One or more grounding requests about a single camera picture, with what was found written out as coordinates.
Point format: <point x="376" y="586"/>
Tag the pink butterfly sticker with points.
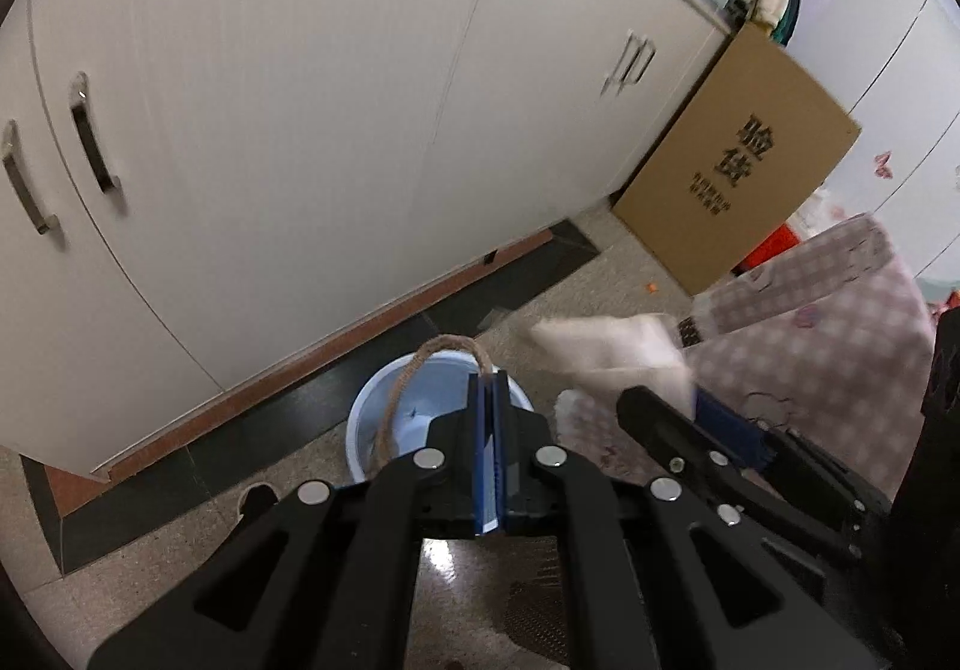
<point x="885" y="164"/>

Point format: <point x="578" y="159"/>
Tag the white wardrobe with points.
<point x="892" y="78"/>

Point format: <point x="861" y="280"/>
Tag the white floor cabinet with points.
<point x="300" y="115"/>

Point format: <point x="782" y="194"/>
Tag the pink checked printed blanket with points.
<point x="825" y="325"/>

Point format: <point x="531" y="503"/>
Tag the floral pajama pants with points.
<point x="592" y="434"/>

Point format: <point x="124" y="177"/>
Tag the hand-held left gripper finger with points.
<point x="501" y="460"/>
<point x="484" y="460"/>

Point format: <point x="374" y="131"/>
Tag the brown cardboard box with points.
<point x="742" y="168"/>

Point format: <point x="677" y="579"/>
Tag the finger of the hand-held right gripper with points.
<point x="660" y="426"/>
<point x="731" y="426"/>

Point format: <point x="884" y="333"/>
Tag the light blue waste bin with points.
<point x="420" y="415"/>

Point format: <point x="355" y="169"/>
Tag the white tissue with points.
<point x="615" y="347"/>

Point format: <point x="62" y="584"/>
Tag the red plastic container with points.
<point x="772" y="248"/>

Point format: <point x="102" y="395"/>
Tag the brown mesh slipper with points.
<point x="536" y="621"/>

